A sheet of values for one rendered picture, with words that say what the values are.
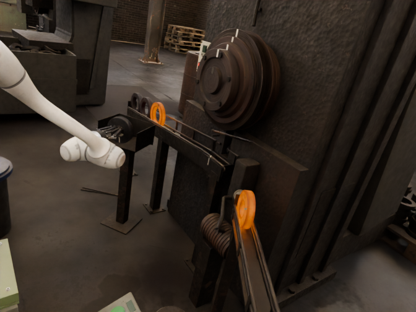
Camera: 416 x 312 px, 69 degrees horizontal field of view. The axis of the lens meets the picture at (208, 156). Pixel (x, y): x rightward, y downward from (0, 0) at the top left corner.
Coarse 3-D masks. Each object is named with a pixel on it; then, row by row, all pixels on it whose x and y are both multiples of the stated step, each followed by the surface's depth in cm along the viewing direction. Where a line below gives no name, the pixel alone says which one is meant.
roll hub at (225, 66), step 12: (216, 48) 136; (216, 60) 138; (228, 60) 130; (204, 72) 146; (216, 72) 136; (228, 72) 130; (204, 84) 144; (216, 84) 137; (228, 84) 131; (204, 96) 148; (216, 96) 141; (228, 96) 132; (216, 108) 140
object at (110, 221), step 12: (108, 120) 184; (132, 120) 191; (144, 132) 176; (120, 144) 180; (132, 144) 182; (144, 144) 181; (132, 156) 189; (120, 168) 190; (132, 168) 194; (120, 180) 194; (120, 192) 197; (120, 204) 201; (120, 216) 204; (132, 216) 216; (120, 228) 202
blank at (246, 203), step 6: (246, 192) 120; (252, 192) 121; (240, 198) 127; (246, 198) 118; (252, 198) 118; (240, 204) 126; (246, 204) 117; (252, 204) 116; (240, 210) 126; (246, 210) 116; (252, 210) 116; (240, 216) 124; (246, 216) 116; (252, 216) 116; (240, 222) 122; (246, 222) 116; (252, 222) 117; (246, 228) 120
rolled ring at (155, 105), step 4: (156, 104) 213; (160, 104) 211; (152, 108) 219; (156, 108) 219; (160, 108) 209; (164, 108) 210; (152, 112) 220; (160, 112) 209; (164, 112) 209; (152, 116) 221; (160, 116) 209; (164, 116) 209; (156, 120) 221; (160, 120) 210; (164, 120) 210; (160, 124) 211
